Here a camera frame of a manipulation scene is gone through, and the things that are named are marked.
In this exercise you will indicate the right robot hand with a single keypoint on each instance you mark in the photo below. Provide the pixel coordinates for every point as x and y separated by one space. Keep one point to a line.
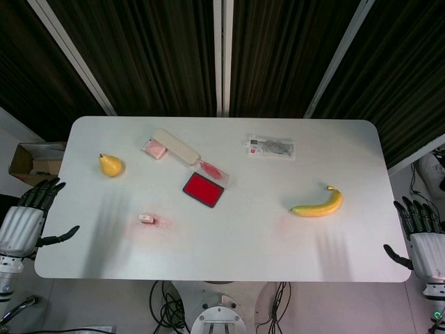
426 243

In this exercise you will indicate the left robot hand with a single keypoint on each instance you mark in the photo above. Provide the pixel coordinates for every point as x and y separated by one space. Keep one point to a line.
21 222

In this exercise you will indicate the small pink white object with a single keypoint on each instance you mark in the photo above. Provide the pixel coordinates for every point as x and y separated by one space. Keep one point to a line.
146 218

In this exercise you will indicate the robot base column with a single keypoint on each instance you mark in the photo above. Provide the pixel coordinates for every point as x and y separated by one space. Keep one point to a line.
218 311

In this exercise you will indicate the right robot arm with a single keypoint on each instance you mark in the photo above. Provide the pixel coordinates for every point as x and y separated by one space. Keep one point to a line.
434 299

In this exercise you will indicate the white long box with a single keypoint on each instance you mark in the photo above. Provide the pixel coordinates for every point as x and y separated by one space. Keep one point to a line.
177 145

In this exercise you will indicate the cardboard box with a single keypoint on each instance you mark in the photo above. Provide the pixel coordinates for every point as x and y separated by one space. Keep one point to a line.
36 161

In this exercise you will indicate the white sneaker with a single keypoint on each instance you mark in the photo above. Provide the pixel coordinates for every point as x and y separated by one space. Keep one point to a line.
431 170

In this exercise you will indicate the yellow pear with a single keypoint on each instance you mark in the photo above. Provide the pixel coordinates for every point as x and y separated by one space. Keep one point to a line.
110 165

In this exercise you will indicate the yellow banana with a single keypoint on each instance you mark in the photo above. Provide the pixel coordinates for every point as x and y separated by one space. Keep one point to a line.
321 205

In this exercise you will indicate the pink wrapped eraser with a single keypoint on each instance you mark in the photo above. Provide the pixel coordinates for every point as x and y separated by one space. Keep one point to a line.
155 149

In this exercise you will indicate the clear plastic packet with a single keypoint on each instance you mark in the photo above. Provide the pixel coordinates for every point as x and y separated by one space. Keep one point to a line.
271 146

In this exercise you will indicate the red ink pad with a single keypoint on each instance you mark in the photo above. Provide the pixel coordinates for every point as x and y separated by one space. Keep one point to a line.
203 190

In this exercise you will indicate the clear packet red item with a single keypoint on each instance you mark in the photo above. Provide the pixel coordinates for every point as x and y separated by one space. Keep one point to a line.
212 172

